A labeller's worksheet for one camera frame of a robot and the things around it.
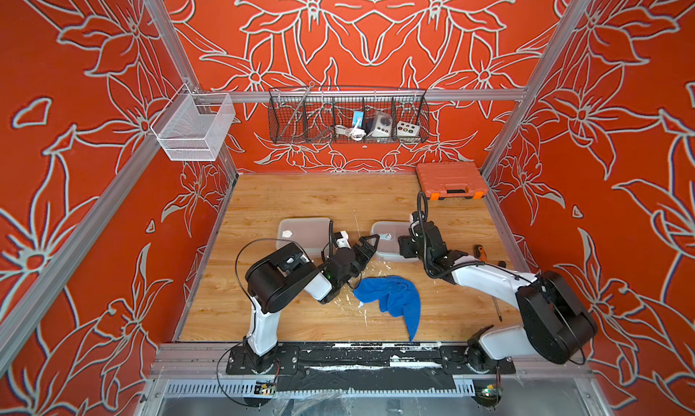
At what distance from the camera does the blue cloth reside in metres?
0.81

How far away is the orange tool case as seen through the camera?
1093mm

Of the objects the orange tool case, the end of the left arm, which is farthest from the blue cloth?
the orange tool case

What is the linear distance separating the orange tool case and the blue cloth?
41 cm
